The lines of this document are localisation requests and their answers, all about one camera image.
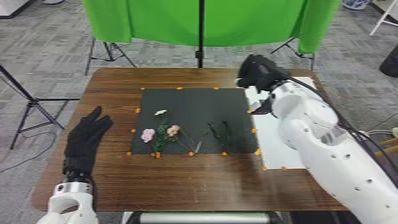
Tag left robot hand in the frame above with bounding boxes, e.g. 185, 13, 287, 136
61, 106, 116, 175

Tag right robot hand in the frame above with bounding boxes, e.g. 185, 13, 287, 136
235, 54, 294, 93

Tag black stand legs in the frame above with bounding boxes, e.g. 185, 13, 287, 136
269, 36, 319, 72
84, 37, 139, 77

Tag pink flower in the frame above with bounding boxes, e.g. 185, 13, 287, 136
139, 127, 164, 155

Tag black tripod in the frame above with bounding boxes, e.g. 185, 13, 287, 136
0, 64, 82, 151

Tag black backdrop pole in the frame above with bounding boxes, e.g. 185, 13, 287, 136
194, 0, 208, 70

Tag white flower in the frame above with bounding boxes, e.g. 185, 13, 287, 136
153, 108, 171, 135

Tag peach flower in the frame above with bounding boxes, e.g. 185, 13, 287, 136
164, 124, 196, 154

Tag dark mat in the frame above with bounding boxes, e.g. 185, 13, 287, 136
130, 88, 262, 156

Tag green sprig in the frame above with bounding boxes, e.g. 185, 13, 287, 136
194, 127, 212, 153

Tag pale grey bar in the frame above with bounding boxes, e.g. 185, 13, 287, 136
121, 211, 285, 224

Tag black cable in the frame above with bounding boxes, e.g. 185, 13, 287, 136
285, 76, 398, 181

